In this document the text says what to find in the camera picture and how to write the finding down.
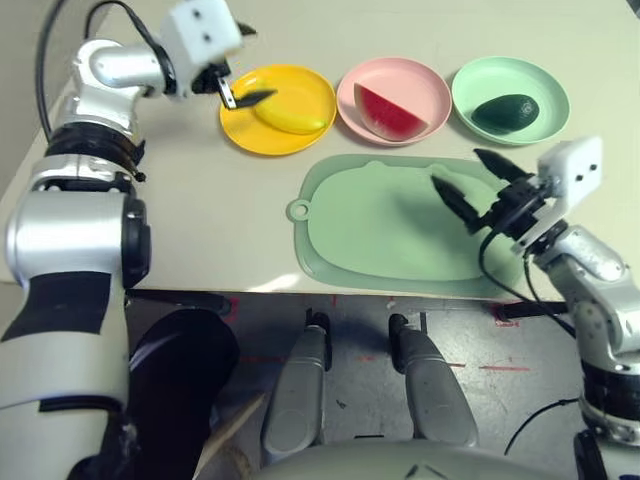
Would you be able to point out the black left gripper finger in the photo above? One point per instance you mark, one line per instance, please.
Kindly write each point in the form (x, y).
(252, 98)
(246, 30)

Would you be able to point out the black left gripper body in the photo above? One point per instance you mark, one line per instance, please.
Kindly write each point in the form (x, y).
(207, 80)

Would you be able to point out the yellow toy banana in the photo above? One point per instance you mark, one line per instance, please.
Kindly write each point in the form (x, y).
(290, 117)

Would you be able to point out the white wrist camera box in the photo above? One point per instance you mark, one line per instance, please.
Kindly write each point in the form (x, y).
(200, 30)
(575, 170)

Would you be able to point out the dark clothed bystander leg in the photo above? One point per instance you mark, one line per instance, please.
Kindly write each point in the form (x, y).
(185, 375)

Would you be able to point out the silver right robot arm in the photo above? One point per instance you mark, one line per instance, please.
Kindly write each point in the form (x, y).
(600, 300)

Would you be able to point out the dark green toy avocado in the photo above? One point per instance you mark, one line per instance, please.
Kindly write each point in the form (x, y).
(505, 112)

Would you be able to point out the light green plate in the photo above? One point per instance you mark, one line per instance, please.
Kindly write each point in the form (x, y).
(500, 75)

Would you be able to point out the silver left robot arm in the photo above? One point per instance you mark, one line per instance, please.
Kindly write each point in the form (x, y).
(65, 225)

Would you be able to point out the black table frame bar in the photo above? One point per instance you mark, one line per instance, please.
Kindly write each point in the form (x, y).
(190, 299)
(530, 311)

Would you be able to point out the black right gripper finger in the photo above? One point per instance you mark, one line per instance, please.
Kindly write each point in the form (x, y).
(500, 167)
(457, 202)

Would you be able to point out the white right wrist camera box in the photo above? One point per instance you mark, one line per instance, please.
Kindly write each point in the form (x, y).
(575, 170)

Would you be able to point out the light wooden stick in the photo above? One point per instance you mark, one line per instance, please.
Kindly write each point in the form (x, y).
(235, 425)

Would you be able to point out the red watermelon slice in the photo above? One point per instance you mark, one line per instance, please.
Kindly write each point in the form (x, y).
(390, 115)

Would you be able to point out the grey robot torso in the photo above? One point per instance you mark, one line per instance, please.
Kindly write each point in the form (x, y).
(400, 465)

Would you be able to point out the pink plate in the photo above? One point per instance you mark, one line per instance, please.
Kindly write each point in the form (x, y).
(400, 75)

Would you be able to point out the light green cutting board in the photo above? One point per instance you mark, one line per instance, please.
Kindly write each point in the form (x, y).
(375, 225)

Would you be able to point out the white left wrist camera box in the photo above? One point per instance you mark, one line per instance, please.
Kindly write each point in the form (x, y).
(200, 30)

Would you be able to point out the grey left robot leg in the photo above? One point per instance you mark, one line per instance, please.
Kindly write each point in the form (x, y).
(295, 390)

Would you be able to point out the yellow plate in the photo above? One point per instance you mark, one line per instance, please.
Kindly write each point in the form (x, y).
(290, 80)

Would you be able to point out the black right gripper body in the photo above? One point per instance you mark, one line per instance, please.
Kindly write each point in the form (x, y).
(520, 210)

